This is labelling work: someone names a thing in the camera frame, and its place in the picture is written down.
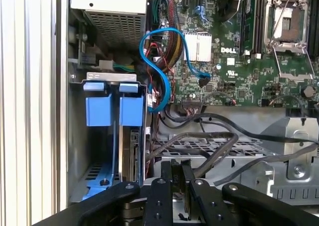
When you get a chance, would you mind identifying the black RAM slot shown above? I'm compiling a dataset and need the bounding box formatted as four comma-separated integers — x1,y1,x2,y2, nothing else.
239,0,252,57
257,0,264,59
251,0,258,59

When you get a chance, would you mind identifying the metal socket cover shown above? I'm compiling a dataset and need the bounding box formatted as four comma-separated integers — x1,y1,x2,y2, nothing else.
272,42,316,81

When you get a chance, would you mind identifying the CPU socket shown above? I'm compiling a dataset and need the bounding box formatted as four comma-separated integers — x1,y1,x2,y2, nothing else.
264,0,310,55

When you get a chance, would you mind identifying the thick black wire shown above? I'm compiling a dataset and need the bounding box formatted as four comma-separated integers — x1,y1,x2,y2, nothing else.
158,110,319,144

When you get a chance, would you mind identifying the black cooling fan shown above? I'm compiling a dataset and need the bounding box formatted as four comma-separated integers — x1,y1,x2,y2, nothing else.
218,0,244,24

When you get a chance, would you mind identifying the metal disk bay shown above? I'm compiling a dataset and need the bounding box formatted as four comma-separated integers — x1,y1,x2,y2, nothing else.
68,72,150,202

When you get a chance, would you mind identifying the blue data wire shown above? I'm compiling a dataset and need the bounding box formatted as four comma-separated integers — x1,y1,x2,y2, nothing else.
139,27,212,114

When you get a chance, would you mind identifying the grey flat wire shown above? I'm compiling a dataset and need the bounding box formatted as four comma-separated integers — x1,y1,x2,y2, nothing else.
213,144,319,187

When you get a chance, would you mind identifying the red yellow black wire bundle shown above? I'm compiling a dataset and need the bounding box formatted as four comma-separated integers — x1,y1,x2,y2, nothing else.
154,0,185,71

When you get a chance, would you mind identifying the perforated metal drive cage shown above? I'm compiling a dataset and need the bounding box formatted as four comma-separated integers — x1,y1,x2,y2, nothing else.
151,111,319,207

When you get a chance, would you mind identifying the blue disk carrier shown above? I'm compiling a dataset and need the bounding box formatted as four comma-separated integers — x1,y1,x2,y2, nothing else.
83,81,140,94

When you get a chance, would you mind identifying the thin locking lever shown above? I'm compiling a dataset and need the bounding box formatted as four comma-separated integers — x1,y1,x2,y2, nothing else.
272,0,298,38

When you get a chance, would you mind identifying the white plug with green wires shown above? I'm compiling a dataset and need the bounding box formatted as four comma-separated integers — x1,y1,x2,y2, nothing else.
99,59,136,72

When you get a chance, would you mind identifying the silver power supply unit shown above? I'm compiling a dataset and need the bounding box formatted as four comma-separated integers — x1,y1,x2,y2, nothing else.
69,0,148,50

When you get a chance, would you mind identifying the hard disk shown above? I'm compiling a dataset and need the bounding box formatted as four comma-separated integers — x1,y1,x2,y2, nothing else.
74,93,148,202

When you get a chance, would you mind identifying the green Dell motherboard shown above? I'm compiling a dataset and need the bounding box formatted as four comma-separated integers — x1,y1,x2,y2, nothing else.
147,0,319,110

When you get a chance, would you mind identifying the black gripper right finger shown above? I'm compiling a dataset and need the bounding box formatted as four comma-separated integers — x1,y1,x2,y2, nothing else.
180,159,319,226

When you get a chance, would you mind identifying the blue motherboard data port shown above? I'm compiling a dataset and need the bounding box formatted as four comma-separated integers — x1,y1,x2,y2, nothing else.
196,5,208,22

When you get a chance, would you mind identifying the silver finned heat sink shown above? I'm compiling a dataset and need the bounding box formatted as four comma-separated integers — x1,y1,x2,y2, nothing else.
183,32,213,62

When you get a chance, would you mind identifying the thin black wire loop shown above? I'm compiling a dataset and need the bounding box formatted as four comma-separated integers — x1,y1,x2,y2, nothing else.
268,95,304,110

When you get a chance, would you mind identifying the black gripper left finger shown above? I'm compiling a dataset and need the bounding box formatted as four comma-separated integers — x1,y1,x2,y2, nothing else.
32,160,174,226

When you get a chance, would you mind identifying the round coin battery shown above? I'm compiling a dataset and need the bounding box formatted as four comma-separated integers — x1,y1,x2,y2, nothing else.
302,85,316,98

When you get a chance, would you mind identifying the black open PC case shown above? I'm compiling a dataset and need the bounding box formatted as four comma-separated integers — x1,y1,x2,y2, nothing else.
56,0,319,226

